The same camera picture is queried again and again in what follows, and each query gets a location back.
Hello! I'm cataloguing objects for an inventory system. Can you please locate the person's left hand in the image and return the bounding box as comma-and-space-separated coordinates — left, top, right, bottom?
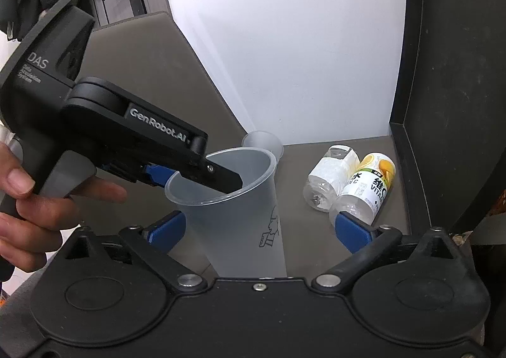
0, 141, 128, 266

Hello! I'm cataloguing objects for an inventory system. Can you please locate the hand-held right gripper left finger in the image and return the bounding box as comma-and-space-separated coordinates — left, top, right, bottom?
53, 211, 208, 294

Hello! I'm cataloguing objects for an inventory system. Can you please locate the frosted translucent plastic cup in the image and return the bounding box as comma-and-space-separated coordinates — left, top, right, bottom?
164, 147, 288, 278

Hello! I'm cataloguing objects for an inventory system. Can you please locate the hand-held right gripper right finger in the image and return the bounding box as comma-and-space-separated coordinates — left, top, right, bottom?
312, 211, 471, 292

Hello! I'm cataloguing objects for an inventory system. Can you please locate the small clear plastic cup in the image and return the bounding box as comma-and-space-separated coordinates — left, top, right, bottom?
241, 131, 284, 163

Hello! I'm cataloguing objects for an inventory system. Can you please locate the clear bottle yellow label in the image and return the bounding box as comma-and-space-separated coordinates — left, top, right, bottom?
329, 153, 397, 226

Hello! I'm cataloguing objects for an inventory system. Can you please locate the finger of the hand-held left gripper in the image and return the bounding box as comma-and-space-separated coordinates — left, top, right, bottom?
180, 157, 243, 194
141, 162, 179, 187

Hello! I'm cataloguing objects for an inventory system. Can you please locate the clear bottle white label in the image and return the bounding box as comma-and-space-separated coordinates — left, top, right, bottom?
303, 145, 360, 212

